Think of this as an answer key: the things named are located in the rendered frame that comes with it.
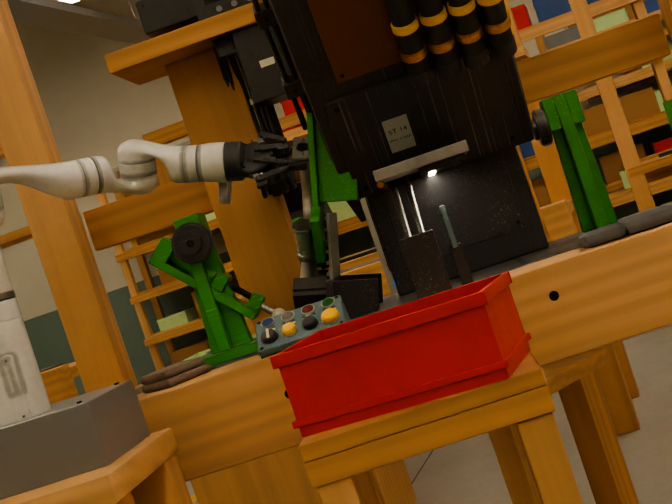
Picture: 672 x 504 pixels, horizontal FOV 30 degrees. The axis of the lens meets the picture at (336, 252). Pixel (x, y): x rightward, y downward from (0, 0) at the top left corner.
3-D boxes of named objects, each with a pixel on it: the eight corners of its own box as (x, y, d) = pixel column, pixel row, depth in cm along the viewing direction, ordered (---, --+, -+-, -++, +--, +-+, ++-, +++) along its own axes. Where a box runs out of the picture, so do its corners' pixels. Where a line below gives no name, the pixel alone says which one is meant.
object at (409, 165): (471, 157, 203) (465, 139, 203) (377, 189, 204) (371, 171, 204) (465, 164, 242) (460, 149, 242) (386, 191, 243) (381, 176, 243)
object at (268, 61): (334, 75, 248) (310, 3, 248) (254, 103, 249) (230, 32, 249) (339, 81, 260) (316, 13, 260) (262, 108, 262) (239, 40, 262)
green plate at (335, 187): (359, 228, 222) (351, 109, 222) (313, 230, 223) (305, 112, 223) (363, 226, 233) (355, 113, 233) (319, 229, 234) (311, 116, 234)
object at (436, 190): (550, 247, 236) (492, 75, 236) (397, 297, 239) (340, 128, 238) (541, 243, 255) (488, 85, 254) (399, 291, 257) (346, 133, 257)
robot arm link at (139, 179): (150, 187, 244) (83, 201, 237) (144, 143, 242) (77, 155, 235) (165, 193, 239) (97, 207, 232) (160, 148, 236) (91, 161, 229)
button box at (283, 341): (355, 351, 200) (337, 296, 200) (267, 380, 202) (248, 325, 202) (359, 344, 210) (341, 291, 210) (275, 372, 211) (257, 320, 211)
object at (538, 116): (555, 143, 240) (542, 106, 239) (539, 148, 240) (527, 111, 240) (551, 145, 247) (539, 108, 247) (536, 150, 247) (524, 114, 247)
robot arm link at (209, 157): (234, 172, 245) (202, 174, 246) (225, 130, 237) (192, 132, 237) (231, 206, 239) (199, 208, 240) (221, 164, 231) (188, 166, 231)
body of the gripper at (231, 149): (218, 163, 231) (268, 160, 231) (221, 132, 237) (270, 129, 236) (224, 191, 237) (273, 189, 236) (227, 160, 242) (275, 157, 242)
